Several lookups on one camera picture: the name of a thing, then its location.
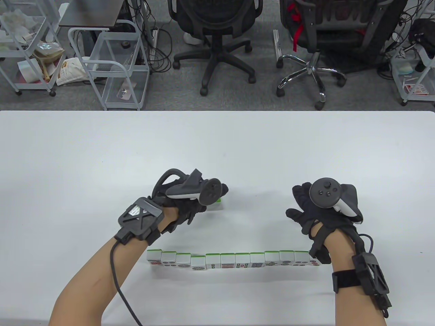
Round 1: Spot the white paper roll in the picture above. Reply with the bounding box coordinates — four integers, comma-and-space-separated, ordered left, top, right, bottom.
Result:
17, 58, 44, 84

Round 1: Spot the dark desk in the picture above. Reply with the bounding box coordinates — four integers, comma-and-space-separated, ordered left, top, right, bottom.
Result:
58, 0, 127, 29

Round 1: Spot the person's left forearm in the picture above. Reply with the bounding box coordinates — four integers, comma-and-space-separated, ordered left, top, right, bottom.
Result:
49, 207, 179, 326

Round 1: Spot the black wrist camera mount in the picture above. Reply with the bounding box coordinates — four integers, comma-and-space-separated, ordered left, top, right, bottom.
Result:
117, 197, 164, 246
332, 252, 392, 319

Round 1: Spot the row of mahjong tiles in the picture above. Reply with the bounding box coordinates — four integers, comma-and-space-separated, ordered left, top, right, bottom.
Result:
147, 249, 320, 271

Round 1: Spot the red white box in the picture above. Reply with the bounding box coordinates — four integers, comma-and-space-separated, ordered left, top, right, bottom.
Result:
404, 83, 430, 96

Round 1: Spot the person's right forearm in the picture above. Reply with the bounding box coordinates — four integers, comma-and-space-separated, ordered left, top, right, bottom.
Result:
323, 231, 388, 326

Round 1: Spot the white printed bag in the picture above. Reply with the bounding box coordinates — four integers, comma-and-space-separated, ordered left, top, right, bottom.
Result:
55, 57, 90, 86

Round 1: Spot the black mesh office chair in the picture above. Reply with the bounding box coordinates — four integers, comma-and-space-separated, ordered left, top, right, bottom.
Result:
168, 0, 264, 96

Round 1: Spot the light blue pouch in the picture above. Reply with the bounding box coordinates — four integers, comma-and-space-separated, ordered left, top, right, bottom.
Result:
395, 61, 416, 76

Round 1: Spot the red fabric strap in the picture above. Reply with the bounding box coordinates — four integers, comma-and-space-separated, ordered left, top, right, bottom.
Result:
287, 2, 305, 52

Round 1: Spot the person's left hand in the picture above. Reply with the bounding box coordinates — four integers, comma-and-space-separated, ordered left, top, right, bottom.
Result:
148, 183, 229, 234

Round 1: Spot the person's right hand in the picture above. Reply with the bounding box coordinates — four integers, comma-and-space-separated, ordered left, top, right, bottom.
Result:
285, 183, 361, 265

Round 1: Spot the white tubular metal cart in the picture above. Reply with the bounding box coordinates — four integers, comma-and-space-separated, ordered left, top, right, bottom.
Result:
68, 19, 150, 111

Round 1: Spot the black glove cable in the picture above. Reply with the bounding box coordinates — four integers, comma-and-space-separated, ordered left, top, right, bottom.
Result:
359, 233, 374, 253
110, 240, 143, 326

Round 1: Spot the white crumpled bag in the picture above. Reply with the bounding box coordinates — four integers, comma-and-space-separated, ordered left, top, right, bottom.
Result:
0, 8, 38, 44

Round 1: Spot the black gear bundle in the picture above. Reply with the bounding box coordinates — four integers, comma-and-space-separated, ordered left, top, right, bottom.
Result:
408, 18, 435, 72

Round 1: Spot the crumpled clear plastic bag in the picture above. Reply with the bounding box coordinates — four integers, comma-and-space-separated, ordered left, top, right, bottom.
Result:
33, 41, 66, 64

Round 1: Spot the black chrome-base office chair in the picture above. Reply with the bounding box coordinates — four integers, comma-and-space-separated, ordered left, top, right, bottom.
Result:
273, 0, 408, 111

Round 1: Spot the black cable bundle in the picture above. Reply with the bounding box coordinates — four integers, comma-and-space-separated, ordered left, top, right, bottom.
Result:
128, 0, 174, 73
377, 5, 420, 81

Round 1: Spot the black white hand controller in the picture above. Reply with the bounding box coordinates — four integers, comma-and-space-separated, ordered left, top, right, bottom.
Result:
309, 178, 364, 224
152, 168, 229, 206

